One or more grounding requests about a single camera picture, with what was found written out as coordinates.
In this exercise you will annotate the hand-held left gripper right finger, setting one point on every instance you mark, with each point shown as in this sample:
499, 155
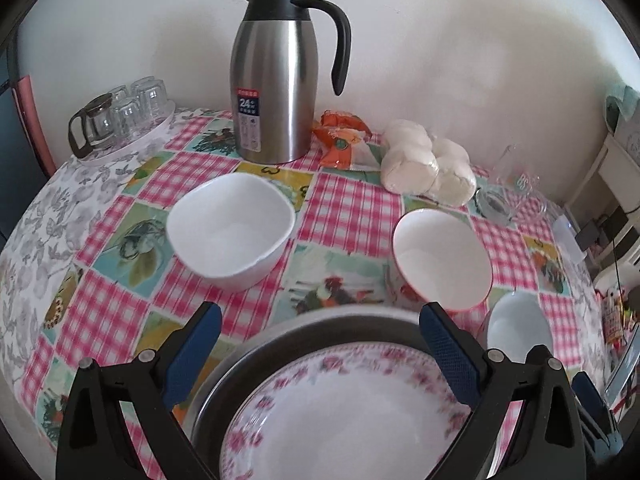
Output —
450, 355

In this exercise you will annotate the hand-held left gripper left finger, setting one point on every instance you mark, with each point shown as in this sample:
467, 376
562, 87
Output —
195, 355

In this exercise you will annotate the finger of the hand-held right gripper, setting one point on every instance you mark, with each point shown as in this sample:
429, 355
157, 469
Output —
590, 400

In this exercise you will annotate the light blue bowl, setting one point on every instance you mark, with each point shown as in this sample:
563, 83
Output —
517, 330

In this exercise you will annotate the stainless steel basin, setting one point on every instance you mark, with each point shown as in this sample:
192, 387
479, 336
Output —
280, 330

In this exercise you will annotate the strawberry print bowl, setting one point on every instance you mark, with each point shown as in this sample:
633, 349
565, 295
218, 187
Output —
440, 260

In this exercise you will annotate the round pink floral plate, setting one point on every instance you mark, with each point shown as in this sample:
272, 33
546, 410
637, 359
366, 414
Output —
350, 420

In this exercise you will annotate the small white bowl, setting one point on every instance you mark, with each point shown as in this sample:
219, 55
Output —
225, 235

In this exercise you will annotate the pink checked fruit tablecloth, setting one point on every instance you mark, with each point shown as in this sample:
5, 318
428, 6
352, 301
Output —
350, 205

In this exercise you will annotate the clear glass mug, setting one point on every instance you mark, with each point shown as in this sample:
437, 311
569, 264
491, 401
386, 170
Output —
505, 175

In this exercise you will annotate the bag of white steamed buns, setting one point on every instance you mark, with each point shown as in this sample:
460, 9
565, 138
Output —
415, 170

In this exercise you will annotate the white tray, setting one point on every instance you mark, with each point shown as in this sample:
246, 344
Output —
150, 135

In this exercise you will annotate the orange snack packet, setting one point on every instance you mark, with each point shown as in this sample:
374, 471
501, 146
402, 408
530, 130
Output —
340, 145

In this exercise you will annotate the clear glass cup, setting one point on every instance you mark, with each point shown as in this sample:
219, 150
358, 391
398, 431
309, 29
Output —
150, 97
119, 94
127, 117

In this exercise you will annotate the stainless steel thermos jug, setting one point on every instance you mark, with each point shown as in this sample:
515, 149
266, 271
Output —
275, 85

